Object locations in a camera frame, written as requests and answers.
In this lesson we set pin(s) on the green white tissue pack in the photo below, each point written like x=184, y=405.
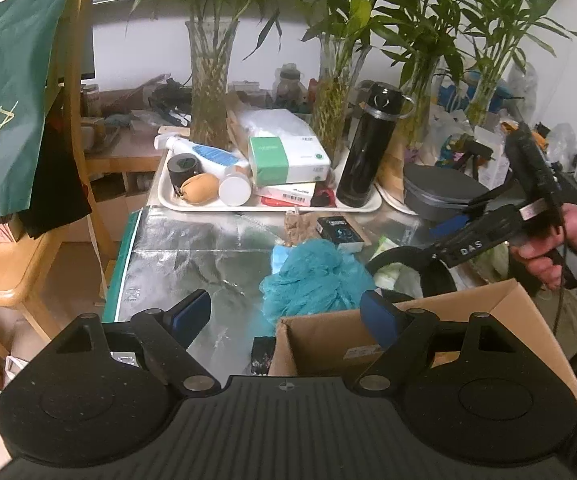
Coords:
x=288, y=160

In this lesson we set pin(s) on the cardboard box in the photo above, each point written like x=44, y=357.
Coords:
x=328, y=340

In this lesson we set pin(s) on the red white flat box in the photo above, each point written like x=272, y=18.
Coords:
x=283, y=192

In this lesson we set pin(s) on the black thermos bottle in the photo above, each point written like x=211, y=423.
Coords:
x=368, y=160

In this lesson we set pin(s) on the green fabric bag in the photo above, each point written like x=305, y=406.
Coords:
x=8, y=85

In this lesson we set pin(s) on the white spray bottle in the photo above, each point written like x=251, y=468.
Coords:
x=208, y=152

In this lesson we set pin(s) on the wooden cabinet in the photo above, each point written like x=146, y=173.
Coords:
x=118, y=152

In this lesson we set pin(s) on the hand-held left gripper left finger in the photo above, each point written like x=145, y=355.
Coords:
x=191, y=312

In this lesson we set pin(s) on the glass vase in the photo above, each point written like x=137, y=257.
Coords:
x=211, y=85
x=421, y=100
x=483, y=100
x=341, y=90

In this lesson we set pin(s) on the small black packet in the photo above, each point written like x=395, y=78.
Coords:
x=263, y=355

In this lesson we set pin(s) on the grey zip case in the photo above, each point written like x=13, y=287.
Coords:
x=438, y=185

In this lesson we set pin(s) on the teal bath pouf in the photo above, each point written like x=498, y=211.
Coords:
x=313, y=280

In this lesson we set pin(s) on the small black printed box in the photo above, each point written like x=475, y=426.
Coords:
x=341, y=232

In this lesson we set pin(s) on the silver foil mat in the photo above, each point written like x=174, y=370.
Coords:
x=193, y=250

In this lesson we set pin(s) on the crumpled clear plastic bag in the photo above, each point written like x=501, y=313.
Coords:
x=561, y=145
x=522, y=85

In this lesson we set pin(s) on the black tape roll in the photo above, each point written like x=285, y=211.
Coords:
x=183, y=170

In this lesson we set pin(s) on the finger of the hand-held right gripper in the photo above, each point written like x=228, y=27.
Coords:
x=448, y=227

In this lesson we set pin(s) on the white tray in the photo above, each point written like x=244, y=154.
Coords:
x=168, y=199
x=393, y=204

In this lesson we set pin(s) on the white printed plastic bag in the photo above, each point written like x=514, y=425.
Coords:
x=448, y=132

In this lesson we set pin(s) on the white wipe packet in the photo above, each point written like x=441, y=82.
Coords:
x=381, y=249

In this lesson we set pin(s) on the brown paper bag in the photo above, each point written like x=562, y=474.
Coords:
x=393, y=160
x=237, y=120

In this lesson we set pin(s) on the pale green plastic bag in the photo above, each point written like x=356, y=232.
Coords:
x=398, y=275

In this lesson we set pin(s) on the white-lidded jar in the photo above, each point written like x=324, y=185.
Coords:
x=234, y=189

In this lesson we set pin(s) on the black cloth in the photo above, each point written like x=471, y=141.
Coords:
x=53, y=185

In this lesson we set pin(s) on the white carton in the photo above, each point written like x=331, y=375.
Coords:
x=493, y=160

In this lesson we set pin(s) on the white floor plastic bag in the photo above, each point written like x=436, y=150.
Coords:
x=13, y=365

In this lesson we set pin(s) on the brown egg-shaped object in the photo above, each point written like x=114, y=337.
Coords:
x=199, y=189

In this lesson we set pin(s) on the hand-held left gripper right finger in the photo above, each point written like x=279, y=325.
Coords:
x=376, y=317

